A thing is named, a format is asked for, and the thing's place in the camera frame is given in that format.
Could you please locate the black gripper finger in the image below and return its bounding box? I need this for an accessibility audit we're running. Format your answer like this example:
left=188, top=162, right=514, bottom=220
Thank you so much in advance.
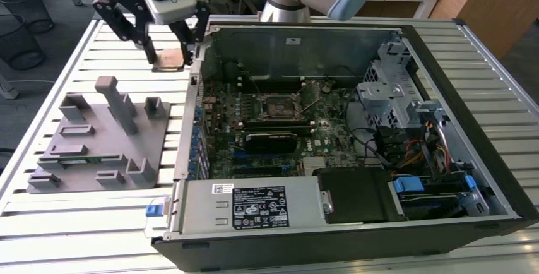
left=169, top=0, right=211, bottom=67
left=91, top=0, right=159, bottom=66

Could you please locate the silver CPU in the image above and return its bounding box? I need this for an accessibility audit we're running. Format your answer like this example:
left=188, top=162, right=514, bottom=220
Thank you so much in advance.
left=151, top=48, right=187, bottom=73

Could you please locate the CPU socket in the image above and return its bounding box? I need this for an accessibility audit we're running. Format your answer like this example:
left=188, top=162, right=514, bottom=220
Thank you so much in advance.
left=259, top=93, right=303, bottom=122

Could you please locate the black mesh waste basket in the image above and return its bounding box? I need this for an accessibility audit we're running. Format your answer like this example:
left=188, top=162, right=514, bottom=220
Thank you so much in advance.
left=0, top=0, right=56, bottom=35
left=0, top=13, right=47, bottom=71

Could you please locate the black RAM slot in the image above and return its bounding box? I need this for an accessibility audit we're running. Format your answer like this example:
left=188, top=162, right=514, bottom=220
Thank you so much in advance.
left=237, top=76, right=307, bottom=86
left=239, top=83, right=307, bottom=94
left=243, top=127, right=315, bottom=136
left=243, top=120, right=315, bottom=129

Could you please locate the grey plastic parts rack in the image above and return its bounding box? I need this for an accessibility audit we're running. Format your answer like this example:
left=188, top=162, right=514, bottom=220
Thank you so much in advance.
left=25, top=76, right=172, bottom=195

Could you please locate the black graphics card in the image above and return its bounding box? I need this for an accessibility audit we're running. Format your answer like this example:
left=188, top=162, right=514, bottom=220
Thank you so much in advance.
left=243, top=132, right=297, bottom=155

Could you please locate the black expansion slot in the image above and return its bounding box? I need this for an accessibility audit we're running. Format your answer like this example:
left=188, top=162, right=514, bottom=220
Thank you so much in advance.
left=232, top=165, right=291, bottom=176

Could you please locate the green RAM stick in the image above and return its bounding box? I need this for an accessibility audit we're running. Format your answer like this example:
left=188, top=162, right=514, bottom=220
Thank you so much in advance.
left=57, top=156, right=105, bottom=165

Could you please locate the silver drive cage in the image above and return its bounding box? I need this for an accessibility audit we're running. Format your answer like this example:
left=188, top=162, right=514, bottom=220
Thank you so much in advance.
left=355, top=42, right=422, bottom=129

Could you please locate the silver chipset heatsink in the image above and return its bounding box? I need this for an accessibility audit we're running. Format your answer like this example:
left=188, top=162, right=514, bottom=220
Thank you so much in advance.
left=301, top=157, right=328, bottom=174

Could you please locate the green motherboard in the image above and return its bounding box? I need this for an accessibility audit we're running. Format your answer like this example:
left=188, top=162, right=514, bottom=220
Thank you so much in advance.
left=197, top=76, right=367, bottom=180

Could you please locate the silver power supply black label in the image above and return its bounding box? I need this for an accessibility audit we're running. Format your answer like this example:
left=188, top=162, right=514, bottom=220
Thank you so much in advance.
left=165, top=176, right=333, bottom=240

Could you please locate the black connector block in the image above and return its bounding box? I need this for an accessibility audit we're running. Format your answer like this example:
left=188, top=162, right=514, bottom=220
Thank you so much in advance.
left=376, top=127, right=408, bottom=158

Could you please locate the black plastic shroud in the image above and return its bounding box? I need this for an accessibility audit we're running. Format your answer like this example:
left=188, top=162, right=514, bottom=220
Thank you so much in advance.
left=315, top=166, right=408, bottom=225

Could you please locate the blue disk carrier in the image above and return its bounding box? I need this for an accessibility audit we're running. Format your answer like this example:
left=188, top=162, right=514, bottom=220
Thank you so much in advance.
left=391, top=175, right=424, bottom=196

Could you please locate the black open PC case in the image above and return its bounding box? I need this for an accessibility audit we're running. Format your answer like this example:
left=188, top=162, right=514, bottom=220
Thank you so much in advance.
left=149, top=20, right=539, bottom=273

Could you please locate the wooden cabinet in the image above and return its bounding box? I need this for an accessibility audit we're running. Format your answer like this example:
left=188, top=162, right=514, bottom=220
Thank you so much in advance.
left=428, top=0, right=539, bottom=60

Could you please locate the orange yellow wire bundle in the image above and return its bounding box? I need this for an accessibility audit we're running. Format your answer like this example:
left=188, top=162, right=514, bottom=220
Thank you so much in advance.
left=432, top=143, right=451, bottom=174

